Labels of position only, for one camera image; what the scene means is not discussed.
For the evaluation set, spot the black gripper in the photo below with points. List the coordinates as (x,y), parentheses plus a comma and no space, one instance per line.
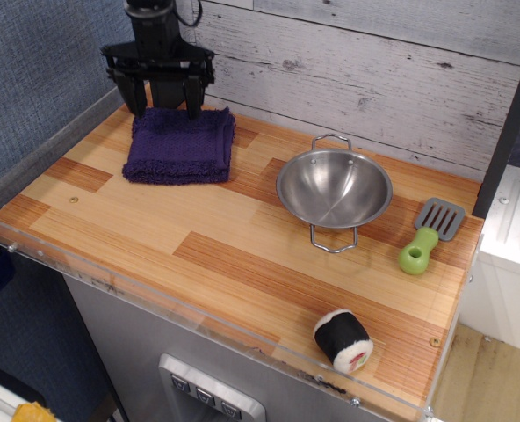
(158,53)

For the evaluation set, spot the purple cloth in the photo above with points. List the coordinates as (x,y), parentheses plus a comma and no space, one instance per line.
(168,148)

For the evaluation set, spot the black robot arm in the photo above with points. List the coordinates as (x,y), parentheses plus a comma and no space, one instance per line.
(150,5)

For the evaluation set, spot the clear acrylic table guard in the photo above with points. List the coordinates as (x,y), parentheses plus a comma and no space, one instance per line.
(228,258)

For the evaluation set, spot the toy sushi roll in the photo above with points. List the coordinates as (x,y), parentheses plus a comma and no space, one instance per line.
(344,340)

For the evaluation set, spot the silver dispenser button panel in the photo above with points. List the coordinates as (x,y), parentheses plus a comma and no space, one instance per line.
(215,395)

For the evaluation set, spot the yellow object at bottom corner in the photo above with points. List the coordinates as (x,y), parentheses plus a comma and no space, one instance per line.
(32,412)

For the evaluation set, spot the white ribbed appliance top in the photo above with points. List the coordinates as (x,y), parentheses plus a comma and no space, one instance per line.
(501,231)

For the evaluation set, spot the dark grey vertical post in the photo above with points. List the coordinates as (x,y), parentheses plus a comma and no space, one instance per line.
(167,94)

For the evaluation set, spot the stainless steel bowl with handles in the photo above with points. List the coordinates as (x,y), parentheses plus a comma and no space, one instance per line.
(334,187)

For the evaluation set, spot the grey spatula with green handle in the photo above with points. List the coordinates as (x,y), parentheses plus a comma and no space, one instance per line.
(439,220)

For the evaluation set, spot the dark right frame post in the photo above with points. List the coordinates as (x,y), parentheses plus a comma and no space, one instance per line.
(500,158)

